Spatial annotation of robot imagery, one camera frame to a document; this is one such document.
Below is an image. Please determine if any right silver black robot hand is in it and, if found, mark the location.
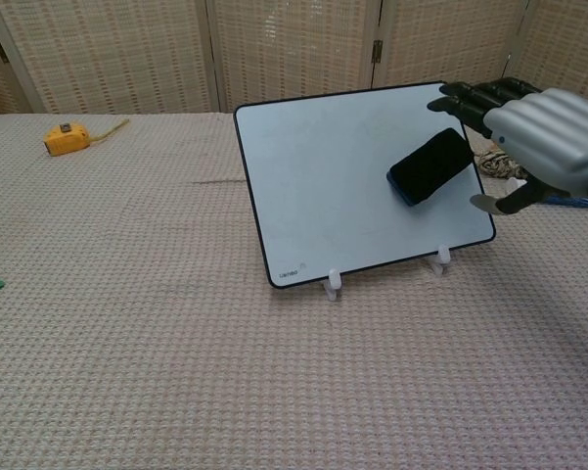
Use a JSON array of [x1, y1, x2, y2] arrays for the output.
[[426, 76, 588, 222]]

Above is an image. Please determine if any braided rope bundle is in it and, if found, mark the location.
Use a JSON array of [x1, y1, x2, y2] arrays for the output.
[[475, 148, 532, 181]]

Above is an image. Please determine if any white plastic tablet stand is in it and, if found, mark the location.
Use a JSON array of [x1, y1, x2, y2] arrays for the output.
[[321, 243, 453, 301]]

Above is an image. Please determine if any yellow tape measure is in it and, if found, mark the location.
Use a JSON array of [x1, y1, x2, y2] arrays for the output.
[[42, 117, 130, 158]]

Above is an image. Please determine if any black whiteboard eraser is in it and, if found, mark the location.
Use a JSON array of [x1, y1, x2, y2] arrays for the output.
[[386, 127, 477, 209]]

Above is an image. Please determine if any black framed whiteboard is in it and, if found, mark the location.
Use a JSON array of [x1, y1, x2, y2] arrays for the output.
[[233, 80, 498, 293]]

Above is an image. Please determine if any blue white toothpaste tube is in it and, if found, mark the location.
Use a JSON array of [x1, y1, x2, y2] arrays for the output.
[[542, 193, 588, 212]]

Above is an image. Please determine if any woven folding screen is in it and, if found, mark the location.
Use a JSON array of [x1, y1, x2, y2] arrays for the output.
[[0, 0, 588, 118]]

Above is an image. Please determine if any pink woven tablecloth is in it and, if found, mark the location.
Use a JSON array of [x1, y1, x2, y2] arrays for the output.
[[0, 111, 588, 470]]

